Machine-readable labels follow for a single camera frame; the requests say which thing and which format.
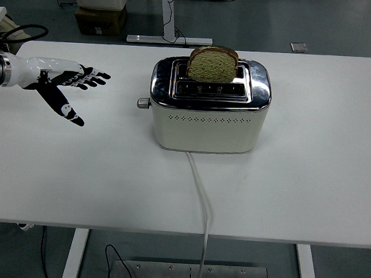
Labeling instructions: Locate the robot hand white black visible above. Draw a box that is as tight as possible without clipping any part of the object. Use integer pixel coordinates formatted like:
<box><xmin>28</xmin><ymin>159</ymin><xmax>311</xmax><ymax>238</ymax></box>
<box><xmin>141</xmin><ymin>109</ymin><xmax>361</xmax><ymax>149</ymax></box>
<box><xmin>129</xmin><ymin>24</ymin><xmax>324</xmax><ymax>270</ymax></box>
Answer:
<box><xmin>0</xmin><ymin>53</ymin><xmax>113</xmax><ymax>130</ymax></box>

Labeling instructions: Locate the white chrome toaster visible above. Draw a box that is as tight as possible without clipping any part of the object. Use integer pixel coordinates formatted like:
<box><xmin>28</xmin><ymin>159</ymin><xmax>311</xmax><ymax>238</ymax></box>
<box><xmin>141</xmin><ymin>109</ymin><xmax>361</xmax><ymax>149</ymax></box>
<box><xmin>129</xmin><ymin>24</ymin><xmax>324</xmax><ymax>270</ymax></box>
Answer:
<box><xmin>134</xmin><ymin>52</ymin><xmax>275</xmax><ymax>157</ymax></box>

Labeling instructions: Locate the brown cardboard box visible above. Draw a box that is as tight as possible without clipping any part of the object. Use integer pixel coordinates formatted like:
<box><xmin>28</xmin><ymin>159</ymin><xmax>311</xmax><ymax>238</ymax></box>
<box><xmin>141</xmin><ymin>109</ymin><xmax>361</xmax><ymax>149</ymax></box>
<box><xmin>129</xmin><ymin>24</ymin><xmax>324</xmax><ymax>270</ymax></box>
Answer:
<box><xmin>74</xmin><ymin>2</ymin><xmax>129</xmax><ymax>38</ymax></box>

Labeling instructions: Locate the white desk leg stand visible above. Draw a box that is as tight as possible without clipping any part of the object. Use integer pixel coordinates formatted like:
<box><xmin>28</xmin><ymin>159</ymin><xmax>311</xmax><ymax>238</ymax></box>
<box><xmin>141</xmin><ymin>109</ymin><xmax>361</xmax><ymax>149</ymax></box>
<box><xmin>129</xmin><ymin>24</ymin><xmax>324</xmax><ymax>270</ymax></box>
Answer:
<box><xmin>126</xmin><ymin>0</ymin><xmax>216</xmax><ymax>48</ymax></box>

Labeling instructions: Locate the brown bread slice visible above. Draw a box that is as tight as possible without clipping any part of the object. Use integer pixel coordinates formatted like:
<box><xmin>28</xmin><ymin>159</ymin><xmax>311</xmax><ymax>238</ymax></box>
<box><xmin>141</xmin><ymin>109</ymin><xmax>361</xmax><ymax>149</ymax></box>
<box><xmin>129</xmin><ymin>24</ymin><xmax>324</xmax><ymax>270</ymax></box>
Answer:
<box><xmin>185</xmin><ymin>43</ymin><xmax>241</xmax><ymax>85</ymax></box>

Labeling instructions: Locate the white table leg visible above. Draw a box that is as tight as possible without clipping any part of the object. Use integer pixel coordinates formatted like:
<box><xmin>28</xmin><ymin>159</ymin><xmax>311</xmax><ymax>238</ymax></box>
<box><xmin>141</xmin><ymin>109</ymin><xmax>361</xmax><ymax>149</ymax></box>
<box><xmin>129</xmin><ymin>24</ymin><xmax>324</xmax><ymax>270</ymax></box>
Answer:
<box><xmin>293</xmin><ymin>243</ymin><xmax>322</xmax><ymax>278</ymax></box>
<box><xmin>60</xmin><ymin>226</ymin><xmax>90</xmax><ymax>278</ymax></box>

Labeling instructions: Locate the grey floor socket plate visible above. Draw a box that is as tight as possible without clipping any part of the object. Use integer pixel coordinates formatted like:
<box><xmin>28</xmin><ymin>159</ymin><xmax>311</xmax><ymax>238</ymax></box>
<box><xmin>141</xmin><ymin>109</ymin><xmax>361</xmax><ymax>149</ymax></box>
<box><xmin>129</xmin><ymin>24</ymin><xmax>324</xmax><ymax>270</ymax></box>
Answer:
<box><xmin>290</xmin><ymin>42</ymin><xmax>309</xmax><ymax>53</ymax></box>

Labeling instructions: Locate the black floor cable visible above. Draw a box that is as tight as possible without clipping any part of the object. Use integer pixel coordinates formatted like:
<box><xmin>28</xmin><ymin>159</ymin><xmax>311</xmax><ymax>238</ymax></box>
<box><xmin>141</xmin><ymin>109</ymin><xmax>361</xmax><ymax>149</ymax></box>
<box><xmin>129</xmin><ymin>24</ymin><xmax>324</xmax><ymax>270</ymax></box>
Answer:
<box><xmin>55</xmin><ymin>0</ymin><xmax>78</xmax><ymax>10</ymax></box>

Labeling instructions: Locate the black cable on desk leg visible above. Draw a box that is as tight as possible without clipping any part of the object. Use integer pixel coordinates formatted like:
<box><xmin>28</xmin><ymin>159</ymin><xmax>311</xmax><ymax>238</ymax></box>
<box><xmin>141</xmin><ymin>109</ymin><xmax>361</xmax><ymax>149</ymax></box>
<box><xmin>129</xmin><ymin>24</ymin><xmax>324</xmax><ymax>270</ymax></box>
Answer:
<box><xmin>160</xmin><ymin>0</ymin><xmax>190</xmax><ymax>47</ymax></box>

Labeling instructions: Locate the thin black hanging cable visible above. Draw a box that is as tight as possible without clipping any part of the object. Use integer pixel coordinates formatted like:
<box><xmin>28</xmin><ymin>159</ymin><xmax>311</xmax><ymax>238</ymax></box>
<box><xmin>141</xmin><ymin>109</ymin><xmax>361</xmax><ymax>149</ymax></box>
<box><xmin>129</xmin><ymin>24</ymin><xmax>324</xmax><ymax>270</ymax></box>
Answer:
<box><xmin>38</xmin><ymin>225</ymin><xmax>55</xmax><ymax>278</ymax></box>

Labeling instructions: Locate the white toaster power cable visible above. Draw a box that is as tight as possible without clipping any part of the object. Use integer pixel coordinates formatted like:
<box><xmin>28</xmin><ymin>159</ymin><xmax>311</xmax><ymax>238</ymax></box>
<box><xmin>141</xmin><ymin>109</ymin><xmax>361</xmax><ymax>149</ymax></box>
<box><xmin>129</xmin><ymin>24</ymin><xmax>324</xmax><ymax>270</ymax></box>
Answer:
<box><xmin>178</xmin><ymin>151</ymin><xmax>218</xmax><ymax>278</ymax></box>

